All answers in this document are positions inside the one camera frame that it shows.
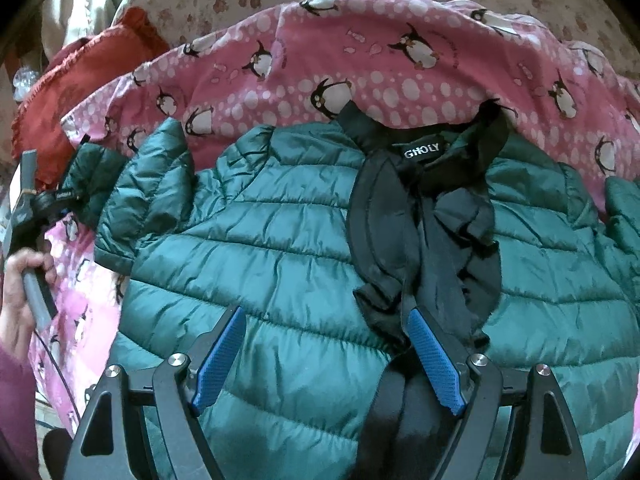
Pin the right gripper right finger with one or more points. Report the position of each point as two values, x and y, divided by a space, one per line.
541 440

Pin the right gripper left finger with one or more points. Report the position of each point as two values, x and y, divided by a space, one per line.
112 441

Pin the green quilted puffer jacket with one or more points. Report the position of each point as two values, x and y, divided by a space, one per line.
325 235

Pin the maroon sleeve left forearm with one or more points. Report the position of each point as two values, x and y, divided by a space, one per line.
18 431

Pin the person's left hand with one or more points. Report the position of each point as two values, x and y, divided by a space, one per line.
17 322

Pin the red ruffled cushion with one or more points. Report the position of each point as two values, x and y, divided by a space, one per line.
74 73

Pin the beige crumpled cloth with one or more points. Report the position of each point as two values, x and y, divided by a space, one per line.
66 21

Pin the pink penguin print blanket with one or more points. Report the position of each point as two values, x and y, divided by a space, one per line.
406 62

